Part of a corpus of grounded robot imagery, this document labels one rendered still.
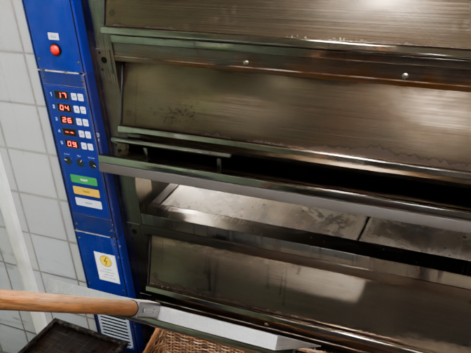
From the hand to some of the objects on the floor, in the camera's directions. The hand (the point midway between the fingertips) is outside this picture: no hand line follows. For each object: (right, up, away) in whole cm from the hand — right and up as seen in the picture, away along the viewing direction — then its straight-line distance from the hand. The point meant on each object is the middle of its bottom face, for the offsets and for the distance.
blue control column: (+61, -61, +282) cm, 295 cm away
